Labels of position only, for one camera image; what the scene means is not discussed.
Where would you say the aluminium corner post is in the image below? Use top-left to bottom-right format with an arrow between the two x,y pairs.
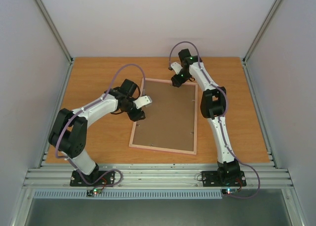
241,0 -> 283,64
34,0 -> 74,64

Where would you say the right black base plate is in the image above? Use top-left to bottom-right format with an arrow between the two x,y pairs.
201,171 -> 247,187

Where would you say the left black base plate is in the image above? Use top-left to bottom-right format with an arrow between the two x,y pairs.
70,171 -> 115,187

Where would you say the left controller board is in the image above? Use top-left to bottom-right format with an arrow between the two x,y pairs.
86,189 -> 103,197

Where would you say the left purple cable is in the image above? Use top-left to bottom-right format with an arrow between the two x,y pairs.
54,64 -> 146,187

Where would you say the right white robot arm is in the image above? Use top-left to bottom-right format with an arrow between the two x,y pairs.
169,49 -> 240,186

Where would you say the aluminium rail base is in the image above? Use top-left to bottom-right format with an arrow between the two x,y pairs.
23,162 -> 294,189

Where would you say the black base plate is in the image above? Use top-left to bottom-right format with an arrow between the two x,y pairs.
70,171 -> 115,187
201,171 -> 247,187

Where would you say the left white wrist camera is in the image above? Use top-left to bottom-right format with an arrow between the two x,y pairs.
133,95 -> 153,109

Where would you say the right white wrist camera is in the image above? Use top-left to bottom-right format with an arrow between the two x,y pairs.
168,62 -> 182,75

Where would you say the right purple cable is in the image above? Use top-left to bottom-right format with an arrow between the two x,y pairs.
167,41 -> 261,199

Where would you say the right aluminium corner post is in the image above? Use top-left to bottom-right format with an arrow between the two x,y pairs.
241,0 -> 283,64

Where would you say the controller board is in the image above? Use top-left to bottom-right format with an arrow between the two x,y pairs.
222,188 -> 239,195
86,189 -> 103,197

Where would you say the grey slotted cable duct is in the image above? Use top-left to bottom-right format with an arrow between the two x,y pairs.
33,189 -> 222,200

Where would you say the pink picture frame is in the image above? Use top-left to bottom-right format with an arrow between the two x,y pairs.
128,78 -> 199,156

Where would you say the brown frame backing board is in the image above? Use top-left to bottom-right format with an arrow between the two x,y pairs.
132,80 -> 196,152

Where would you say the purple cable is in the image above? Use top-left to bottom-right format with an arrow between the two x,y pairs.
54,64 -> 146,187
167,41 -> 261,199

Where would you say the left aluminium corner post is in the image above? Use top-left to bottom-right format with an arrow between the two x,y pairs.
34,0 -> 74,64

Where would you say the right controller board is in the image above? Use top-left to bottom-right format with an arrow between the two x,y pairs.
222,188 -> 239,195

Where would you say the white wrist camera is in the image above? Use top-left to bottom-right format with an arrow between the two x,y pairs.
133,95 -> 153,109
168,62 -> 182,75

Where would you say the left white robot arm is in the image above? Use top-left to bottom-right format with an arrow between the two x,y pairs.
48,79 -> 152,185

